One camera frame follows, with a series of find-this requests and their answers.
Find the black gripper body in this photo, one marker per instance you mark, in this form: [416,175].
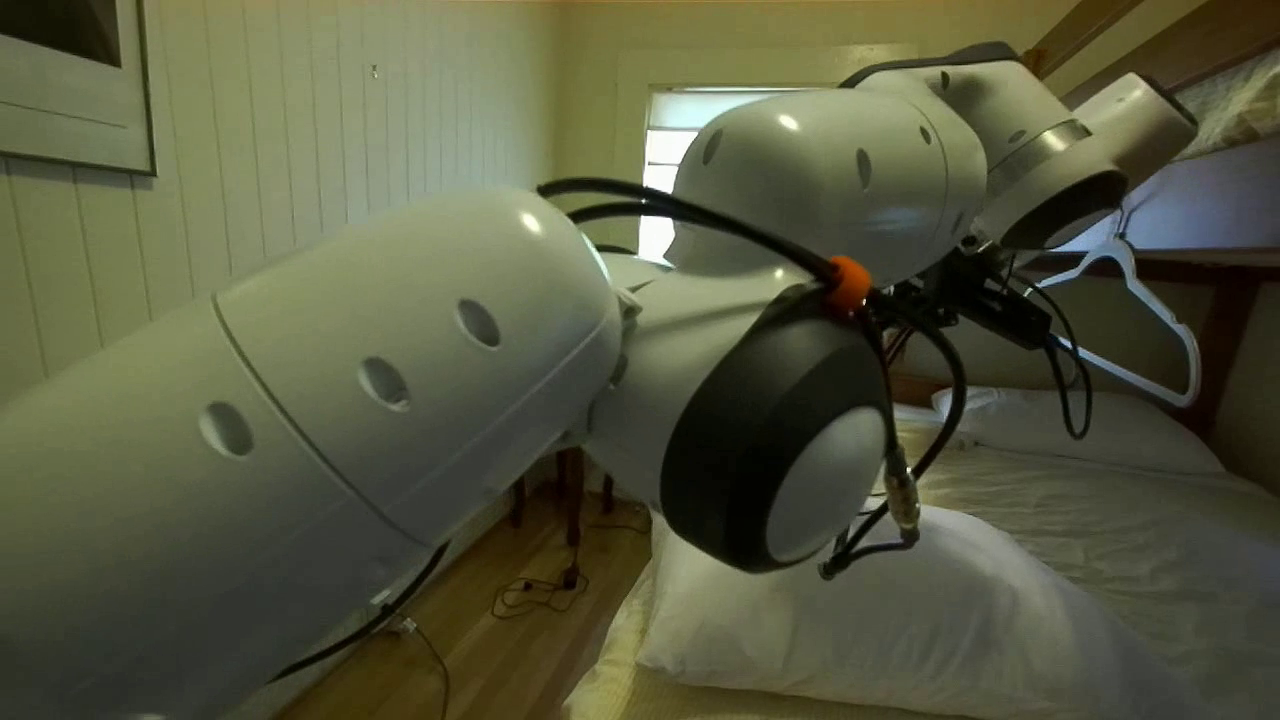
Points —
[992,302]

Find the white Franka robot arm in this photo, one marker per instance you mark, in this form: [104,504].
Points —
[333,427]

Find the small white pillow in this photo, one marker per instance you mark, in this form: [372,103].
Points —
[1083,427]

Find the white plastic clothes hanger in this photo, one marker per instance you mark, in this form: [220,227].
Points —
[1162,327]

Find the white fitted bed sheet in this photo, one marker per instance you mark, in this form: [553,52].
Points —
[1147,544]

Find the large white pillow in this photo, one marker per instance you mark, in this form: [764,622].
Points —
[963,627]

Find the white window blind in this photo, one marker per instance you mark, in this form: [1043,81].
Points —
[661,175]

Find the wooden bunk bed frame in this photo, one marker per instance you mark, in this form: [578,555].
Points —
[1226,266]

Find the white framed wall picture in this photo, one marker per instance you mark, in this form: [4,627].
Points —
[81,81]

